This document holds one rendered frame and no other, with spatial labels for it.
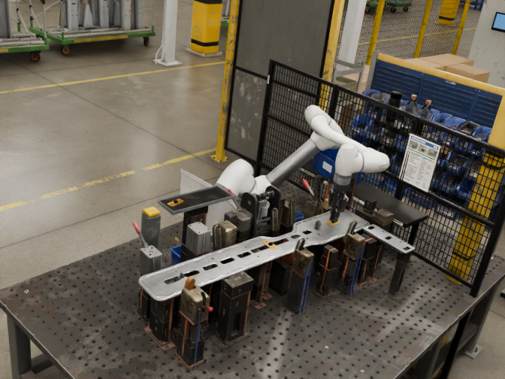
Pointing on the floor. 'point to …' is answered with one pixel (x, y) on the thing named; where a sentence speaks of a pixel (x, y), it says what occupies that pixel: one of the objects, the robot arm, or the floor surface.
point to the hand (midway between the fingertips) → (334, 215)
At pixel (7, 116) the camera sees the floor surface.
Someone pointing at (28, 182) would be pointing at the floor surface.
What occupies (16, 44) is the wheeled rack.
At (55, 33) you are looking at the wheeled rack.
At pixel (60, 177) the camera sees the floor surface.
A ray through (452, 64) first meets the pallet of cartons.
